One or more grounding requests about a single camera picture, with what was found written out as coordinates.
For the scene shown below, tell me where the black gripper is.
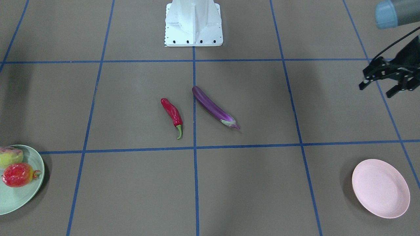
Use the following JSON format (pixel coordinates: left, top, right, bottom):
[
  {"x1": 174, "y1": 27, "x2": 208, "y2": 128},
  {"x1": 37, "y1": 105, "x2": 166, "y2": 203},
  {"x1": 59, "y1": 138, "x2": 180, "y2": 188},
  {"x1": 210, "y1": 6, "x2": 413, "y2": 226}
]
[{"x1": 359, "y1": 36, "x2": 420, "y2": 98}]

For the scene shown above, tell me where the purple eggplant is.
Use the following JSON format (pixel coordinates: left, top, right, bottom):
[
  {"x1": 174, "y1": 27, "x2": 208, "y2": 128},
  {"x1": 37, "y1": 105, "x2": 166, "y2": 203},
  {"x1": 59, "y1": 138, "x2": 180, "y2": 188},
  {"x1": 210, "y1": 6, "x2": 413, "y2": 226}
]
[{"x1": 192, "y1": 86, "x2": 240, "y2": 130}]

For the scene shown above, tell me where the red chili pepper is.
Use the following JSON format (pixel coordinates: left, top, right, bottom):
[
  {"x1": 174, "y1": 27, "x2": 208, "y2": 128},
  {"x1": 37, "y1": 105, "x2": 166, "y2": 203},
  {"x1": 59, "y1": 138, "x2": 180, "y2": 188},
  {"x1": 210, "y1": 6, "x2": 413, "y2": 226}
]
[{"x1": 160, "y1": 98, "x2": 183, "y2": 140}]

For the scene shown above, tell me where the red pomegranate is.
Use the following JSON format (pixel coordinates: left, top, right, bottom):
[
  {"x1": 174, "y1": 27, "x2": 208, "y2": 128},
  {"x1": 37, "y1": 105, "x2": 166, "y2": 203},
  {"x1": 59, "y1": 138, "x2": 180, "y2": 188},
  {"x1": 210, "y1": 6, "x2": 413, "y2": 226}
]
[{"x1": 1, "y1": 163, "x2": 41, "y2": 188}]

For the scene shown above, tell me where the pink yellow peach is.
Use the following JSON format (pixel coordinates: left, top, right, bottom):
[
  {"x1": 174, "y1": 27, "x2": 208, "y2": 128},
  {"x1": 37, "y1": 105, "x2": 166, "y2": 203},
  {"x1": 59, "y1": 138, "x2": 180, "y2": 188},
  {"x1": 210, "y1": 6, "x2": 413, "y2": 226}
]
[{"x1": 0, "y1": 146, "x2": 24, "y2": 170}]

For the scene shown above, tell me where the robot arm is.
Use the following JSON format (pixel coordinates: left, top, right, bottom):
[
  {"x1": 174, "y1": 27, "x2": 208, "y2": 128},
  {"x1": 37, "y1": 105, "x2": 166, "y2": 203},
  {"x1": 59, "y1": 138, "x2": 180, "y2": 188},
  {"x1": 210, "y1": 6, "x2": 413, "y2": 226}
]
[{"x1": 359, "y1": 0, "x2": 420, "y2": 98}]

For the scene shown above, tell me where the pink plate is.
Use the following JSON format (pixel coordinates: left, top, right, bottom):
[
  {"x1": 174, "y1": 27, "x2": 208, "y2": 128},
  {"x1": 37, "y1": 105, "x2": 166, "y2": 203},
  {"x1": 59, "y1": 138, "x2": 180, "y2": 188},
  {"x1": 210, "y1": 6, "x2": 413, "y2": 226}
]
[{"x1": 351, "y1": 159, "x2": 411, "y2": 219}]

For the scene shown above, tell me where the green plate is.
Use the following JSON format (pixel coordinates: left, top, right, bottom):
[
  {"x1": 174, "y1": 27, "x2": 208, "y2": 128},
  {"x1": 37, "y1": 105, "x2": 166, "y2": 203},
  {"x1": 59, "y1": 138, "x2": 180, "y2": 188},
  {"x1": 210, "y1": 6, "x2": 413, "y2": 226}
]
[{"x1": 0, "y1": 145, "x2": 45, "y2": 215}]

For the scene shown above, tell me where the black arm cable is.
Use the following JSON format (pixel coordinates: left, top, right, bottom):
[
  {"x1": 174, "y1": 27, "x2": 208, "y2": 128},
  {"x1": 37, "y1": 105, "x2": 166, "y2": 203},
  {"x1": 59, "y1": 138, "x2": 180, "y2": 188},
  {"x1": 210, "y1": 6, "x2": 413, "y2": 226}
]
[{"x1": 369, "y1": 26, "x2": 420, "y2": 64}]

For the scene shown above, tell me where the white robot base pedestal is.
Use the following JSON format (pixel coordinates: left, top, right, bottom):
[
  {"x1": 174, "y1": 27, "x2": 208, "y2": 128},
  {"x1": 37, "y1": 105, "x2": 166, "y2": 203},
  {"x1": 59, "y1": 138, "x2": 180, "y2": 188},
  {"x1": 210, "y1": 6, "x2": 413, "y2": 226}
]
[{"x1": 164, "y1": 0, "x2": 223, "y2": 47}]

